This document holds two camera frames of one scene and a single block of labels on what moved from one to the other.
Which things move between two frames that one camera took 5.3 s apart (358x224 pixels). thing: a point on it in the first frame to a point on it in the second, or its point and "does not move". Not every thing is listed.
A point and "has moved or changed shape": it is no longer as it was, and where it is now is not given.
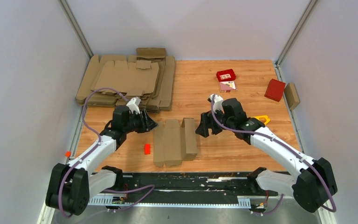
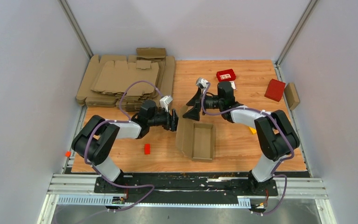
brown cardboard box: x=173 y=143 has moved or changed shape
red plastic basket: x=226 y=75 does not move
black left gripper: x=147 y=124 to x=171 y=125
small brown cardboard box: x=292 y=95 does not move
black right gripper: x=207 y=122 to x=194 y=113
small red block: x=147 y=149 does not move
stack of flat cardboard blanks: x=150 y=75 does not move
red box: x=274 y=90 does not move
